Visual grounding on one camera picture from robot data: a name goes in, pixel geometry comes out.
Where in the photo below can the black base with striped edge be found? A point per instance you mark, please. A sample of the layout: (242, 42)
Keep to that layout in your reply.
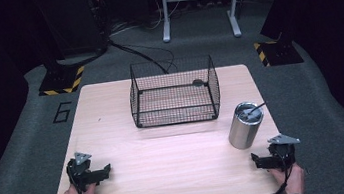
(60, 80)
(280, 53)

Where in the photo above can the large black cabinet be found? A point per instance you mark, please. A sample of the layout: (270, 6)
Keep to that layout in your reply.
(69, 21)

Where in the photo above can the person's right hand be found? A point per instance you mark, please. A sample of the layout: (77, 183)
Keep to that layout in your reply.
(293, 180)

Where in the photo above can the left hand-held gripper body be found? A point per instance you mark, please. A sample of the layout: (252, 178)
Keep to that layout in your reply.
(81, 176)

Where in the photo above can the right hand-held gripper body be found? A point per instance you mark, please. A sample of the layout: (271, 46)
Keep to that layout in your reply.
(282, 154)

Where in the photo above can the black drinking straw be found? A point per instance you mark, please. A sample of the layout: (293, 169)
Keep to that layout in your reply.
(258, 107)

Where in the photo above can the stainless steel tumbler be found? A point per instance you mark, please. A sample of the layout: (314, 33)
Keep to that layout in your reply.
(244, 131)

